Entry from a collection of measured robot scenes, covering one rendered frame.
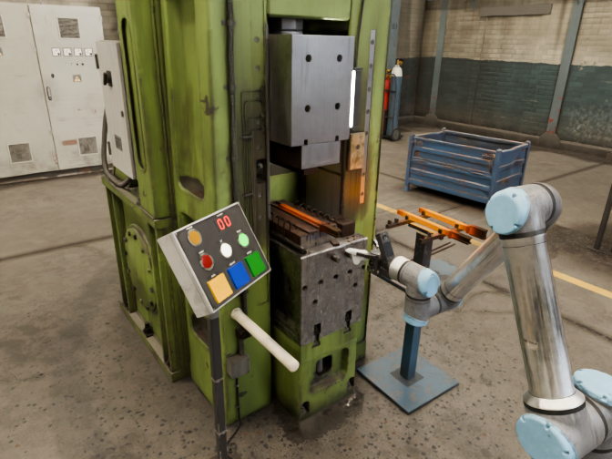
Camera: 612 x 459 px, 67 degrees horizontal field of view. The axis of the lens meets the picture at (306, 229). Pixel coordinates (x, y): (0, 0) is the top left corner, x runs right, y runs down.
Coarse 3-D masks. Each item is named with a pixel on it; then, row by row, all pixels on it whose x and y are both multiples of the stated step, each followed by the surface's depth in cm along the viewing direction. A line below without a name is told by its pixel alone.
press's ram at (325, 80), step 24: (288, 48) 164; (312, 48) 168; (336, 48) 174; (288, 72) 167; (312, 72) 171; (336, 72) 178; (288, 96) 170; (312, 96) 174; (336, 96) 181; (288, 120) 174; (312, 120) 178; (336, 120) 185; (288, 144) 177
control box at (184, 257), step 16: (224, 208) 160; (240, 208) 166; (192, 224) 146; (208, 224) 151; (224, 224) 157; (240, 224) 163; (160, 240) 142; (176, 240) 139; (208, 240) 149; (224, 240) 155; (256, 240) 167; (176, 256) 141; (192, 256) 142; (224, 256) 152; (240, 256) 159; (176, 272) 144; (192, 272) 140; (208, 272) 145; (224, 272) 150; (192, 288) 142; (208, 288) 143; (240, 288) 154; (192, 304) 145; (208, 304) 141; (224, 304) 146
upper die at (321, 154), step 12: (276, 144) 193; (312, 144) 182; (324, 144) 185; (336, 144) 189; (276, 156) 195; (288, 156) 188; (300, 156) 181; (312, 156) 184; (324, 156) 187; (336, 156) 191; (300, 168) 183
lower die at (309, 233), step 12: (288, 204) 228; (276, 216) 214; (288, 216) 213; (312, 216) 213; (276, 228) 208; (288, 228) 202; (300, 228) 200; (312, 228) 200; (300, 240) 194; (312, 240) 198; (324, 240) 203
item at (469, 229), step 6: (420, 210) 239; (426, 210) 235; (432, 210) 235; (432, 216) 233; (438, 216) 229; (444, 216) 228; (450, 222) 223; (456, 222) 220; (462, 222) 220; (462, 228) 218; (468, 228) 214; (474, 228) 212; (480, 228) 211; (474, 234) 214; (480, 234) 211; (486, 234) 209
